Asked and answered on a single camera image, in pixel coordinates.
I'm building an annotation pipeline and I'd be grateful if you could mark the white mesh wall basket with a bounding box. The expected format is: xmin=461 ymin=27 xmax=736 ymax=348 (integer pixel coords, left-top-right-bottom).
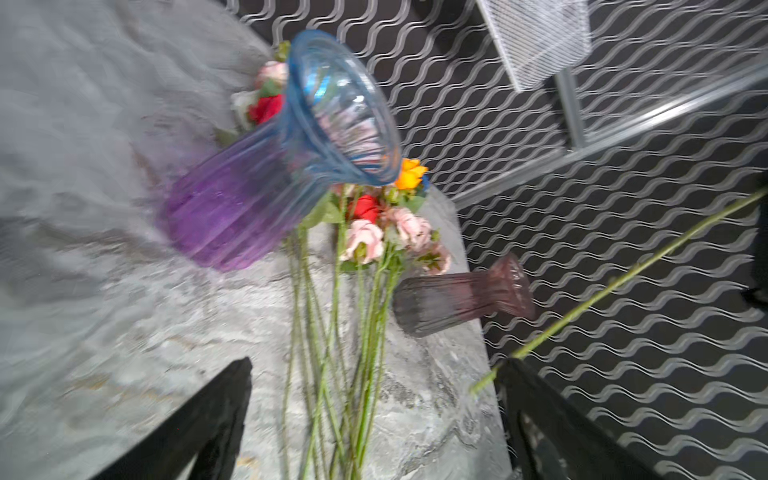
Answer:
xmin=477 ymin=0 xmax=592 ymax=92

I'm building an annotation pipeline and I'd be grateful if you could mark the smoky pink glass vase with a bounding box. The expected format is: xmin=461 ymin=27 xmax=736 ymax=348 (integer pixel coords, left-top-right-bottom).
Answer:
xmin=392 ymin=253 xmax=536 ymax=338

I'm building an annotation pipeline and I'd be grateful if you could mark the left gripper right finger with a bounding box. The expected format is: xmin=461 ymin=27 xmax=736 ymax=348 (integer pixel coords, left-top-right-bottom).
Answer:
xmin=497 ymin=360 xmax=660 ymax=479

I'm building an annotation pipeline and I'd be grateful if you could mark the pink flower spray stem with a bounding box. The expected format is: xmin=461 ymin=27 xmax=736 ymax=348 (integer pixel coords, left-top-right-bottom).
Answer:
xmin=469 ymin=185 xmax=768 ymax=395

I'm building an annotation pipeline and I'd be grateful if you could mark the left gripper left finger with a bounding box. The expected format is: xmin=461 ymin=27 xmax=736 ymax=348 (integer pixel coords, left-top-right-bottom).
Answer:
xmin=94 ymin=358 xmax=252 ymax=479

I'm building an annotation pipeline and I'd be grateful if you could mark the pile of artificial flowers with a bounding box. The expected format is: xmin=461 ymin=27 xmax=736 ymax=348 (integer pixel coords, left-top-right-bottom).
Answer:
xmin=242 ymin=31 xmax=451 ymax=479

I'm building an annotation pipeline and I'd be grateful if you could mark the blue purple glass vase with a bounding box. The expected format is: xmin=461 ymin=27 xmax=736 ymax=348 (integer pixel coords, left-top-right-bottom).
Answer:
xmin=163 ymin=30 xmax=402 ymax=272

